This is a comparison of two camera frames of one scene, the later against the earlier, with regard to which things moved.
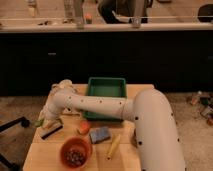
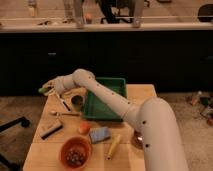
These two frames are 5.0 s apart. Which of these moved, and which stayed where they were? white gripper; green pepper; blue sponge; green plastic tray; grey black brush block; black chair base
Moved: green pepper; white gripper
Stayed: grey black brush block; blue sponge; green plastic tray; black chair base
